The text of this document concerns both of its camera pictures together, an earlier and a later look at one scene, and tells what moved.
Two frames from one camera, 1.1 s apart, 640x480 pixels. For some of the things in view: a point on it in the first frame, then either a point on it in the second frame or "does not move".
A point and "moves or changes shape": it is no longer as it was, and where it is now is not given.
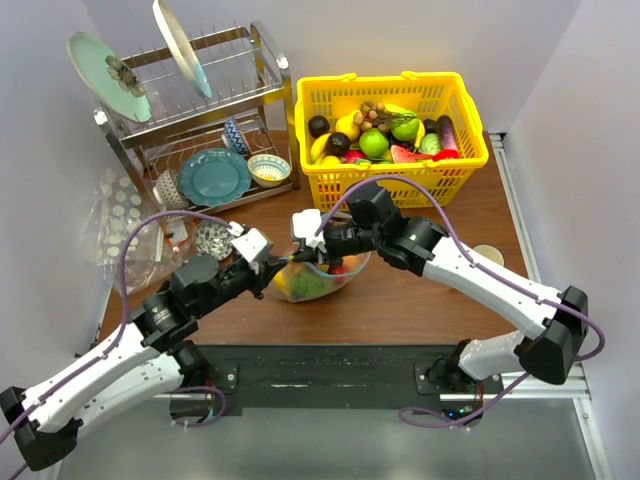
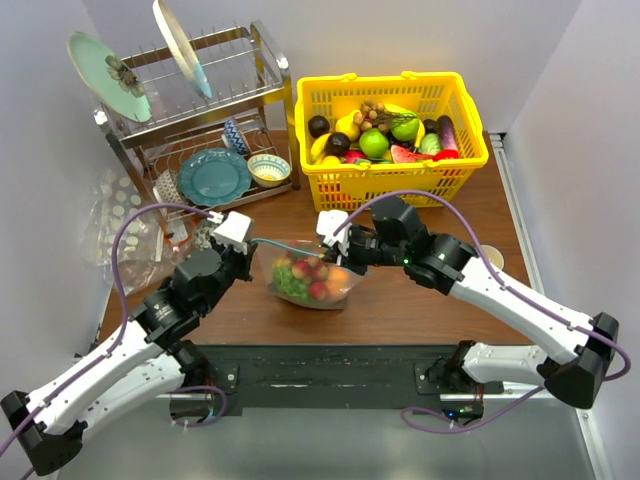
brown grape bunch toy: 373,114 does not move
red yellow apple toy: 350,262 moves or changes shape
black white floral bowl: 211,237 does not move
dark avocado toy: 318,125 does not move
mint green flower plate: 111,77 does not move
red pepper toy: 446,154 does not move
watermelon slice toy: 403,155 does not move
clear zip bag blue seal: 296,281 moves or changes shape
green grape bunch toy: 304,284 -> 283,278
